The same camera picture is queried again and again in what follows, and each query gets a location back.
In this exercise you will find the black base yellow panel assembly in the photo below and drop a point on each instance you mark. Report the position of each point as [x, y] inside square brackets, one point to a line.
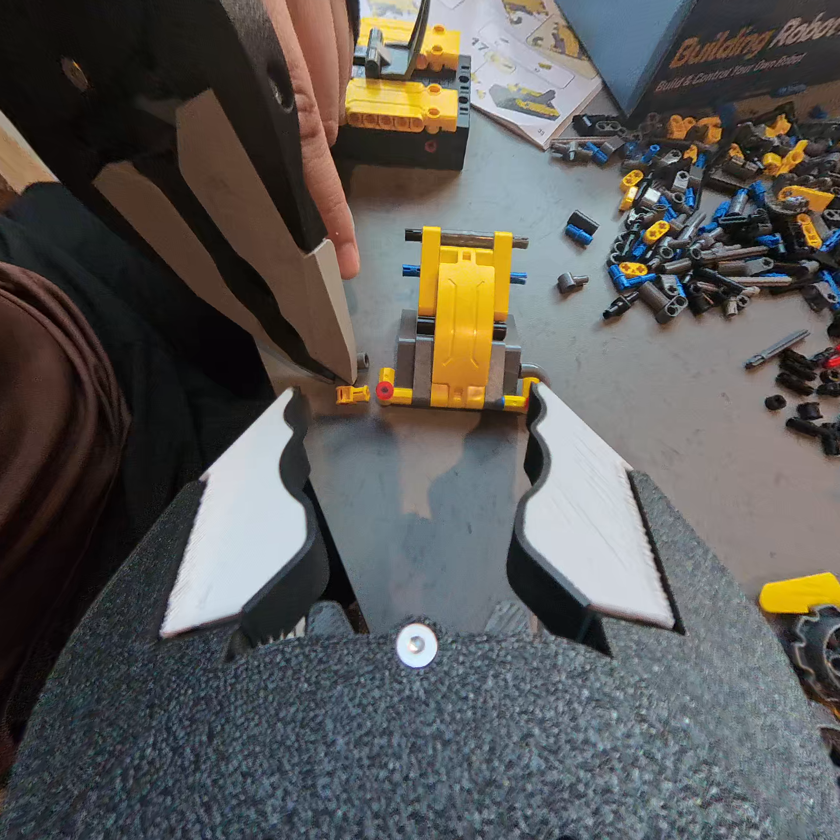
[407, 105]

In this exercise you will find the person's left hand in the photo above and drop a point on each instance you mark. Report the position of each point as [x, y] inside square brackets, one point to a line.
[321, 164]

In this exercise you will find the yellow wedge panel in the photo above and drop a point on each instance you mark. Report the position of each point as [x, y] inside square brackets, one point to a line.
[797, 592]

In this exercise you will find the grey desk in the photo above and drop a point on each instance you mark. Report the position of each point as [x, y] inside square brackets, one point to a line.
[656, 459]

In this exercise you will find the open instruction booklet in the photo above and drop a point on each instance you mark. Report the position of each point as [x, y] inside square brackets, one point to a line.
[525, 72]

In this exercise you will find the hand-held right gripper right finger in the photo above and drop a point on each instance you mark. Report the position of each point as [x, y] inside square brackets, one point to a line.
[590, 538]

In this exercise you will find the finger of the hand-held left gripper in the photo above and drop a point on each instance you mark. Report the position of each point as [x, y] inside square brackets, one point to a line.
[262, 223]
[170, 229]

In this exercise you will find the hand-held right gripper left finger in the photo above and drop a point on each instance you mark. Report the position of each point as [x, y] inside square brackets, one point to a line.
[243, 538]

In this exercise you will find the pile of small building pieces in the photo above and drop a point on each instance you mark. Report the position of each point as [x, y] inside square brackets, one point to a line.
[722, 216]

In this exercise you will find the small grey pin piece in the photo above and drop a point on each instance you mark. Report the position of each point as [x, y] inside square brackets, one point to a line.
[572, 282]

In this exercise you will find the cardboard kit box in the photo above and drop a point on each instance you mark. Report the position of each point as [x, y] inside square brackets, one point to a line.
[623, 46]

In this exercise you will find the yellow panel vehicle assembly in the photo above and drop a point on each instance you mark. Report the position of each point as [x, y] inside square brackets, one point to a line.
[463, 315]

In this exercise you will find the wheeled yellow black chassis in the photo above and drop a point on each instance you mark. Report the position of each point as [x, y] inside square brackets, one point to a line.
[817, 656]

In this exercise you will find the grey axle beam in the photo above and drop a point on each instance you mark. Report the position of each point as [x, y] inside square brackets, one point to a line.
[778, 349]

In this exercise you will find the black and blue connector piece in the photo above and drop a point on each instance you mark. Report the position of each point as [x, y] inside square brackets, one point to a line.
[582, 228]

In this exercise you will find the black pin connector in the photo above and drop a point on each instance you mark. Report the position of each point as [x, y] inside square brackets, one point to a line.
[620, 306]

